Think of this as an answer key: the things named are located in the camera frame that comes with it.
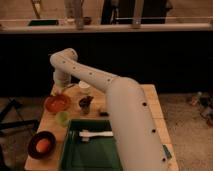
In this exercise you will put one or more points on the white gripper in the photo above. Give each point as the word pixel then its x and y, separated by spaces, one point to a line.
pixel 61 79

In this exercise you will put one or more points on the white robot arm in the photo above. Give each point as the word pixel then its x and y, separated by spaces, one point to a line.
pixel 137 139

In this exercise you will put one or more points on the orange red bowl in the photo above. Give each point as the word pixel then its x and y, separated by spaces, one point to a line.
pixel 57 103

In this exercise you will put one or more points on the dark bowl with orange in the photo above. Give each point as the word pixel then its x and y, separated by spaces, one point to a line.
pixel 41 145

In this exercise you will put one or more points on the white cup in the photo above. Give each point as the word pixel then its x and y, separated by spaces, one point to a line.
pixel 84 87

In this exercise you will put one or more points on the small green cup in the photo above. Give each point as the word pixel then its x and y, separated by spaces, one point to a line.
pixel 62 119

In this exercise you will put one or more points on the dark glass with utensils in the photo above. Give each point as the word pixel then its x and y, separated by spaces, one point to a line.
pixel 84 104

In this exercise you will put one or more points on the wooden table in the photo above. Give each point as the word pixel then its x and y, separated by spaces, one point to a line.
pixel 47 123

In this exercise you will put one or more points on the brown sponge block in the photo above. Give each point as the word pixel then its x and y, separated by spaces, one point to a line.
pixel 103 112

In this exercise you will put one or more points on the white brush in tray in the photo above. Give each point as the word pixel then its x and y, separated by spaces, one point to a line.
pixel 87 135

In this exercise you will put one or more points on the black folding stand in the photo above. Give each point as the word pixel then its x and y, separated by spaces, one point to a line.
pixel 16 105

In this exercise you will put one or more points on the green plastic tray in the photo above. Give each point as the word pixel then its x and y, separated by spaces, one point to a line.
pixel 97 154

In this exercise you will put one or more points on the person in background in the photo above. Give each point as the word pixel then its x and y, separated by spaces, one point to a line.
pixel 109 12

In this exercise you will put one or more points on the teal green sponge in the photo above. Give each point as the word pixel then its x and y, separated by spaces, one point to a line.
pixel 167 152

